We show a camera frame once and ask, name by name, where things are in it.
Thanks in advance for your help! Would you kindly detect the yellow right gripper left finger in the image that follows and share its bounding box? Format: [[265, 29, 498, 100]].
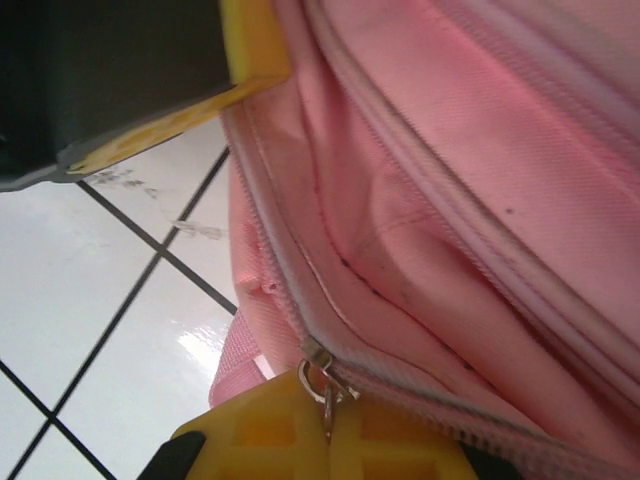
[[141, 372, 334, 480]]

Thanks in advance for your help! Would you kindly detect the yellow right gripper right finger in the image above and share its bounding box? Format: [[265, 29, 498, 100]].
[[329, 393, 480, 480]]

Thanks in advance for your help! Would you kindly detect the pink backpack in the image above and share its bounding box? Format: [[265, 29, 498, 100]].
[[207, 0, 640, 480]]

